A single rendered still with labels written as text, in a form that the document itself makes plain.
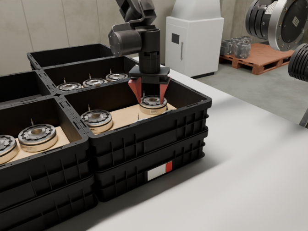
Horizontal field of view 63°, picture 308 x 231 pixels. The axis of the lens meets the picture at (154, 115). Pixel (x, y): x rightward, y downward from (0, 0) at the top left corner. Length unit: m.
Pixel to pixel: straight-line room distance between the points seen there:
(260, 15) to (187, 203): 0.66
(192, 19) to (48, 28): 1.68
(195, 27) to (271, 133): 2.38
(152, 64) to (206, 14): 2.83
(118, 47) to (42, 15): 2.54
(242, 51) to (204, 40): 0.86
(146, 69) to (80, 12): 2.61
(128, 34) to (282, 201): 0.62
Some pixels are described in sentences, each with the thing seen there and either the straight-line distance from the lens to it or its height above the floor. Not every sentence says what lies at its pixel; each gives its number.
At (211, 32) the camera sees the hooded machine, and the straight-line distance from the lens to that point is 3.53.
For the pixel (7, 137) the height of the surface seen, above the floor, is 0.86.
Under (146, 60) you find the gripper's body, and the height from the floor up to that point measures 1.08.
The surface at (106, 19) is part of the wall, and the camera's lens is 3.35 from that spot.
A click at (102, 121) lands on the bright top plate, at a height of 0.86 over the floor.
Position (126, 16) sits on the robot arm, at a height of 1.17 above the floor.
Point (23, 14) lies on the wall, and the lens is 3.08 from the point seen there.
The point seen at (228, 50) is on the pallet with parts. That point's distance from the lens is 4.31.
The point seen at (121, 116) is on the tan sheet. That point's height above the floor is 0.83.
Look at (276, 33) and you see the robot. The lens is 0.92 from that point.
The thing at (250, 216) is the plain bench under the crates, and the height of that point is 0.70.
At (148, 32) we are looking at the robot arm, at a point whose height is 1.14.
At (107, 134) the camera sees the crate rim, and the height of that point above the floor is 0.93.
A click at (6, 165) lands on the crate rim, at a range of 0.59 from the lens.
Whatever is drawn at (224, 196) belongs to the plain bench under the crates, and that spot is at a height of 0.70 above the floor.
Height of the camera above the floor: 1.26
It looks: 29 degrees down
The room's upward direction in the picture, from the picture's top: straight up
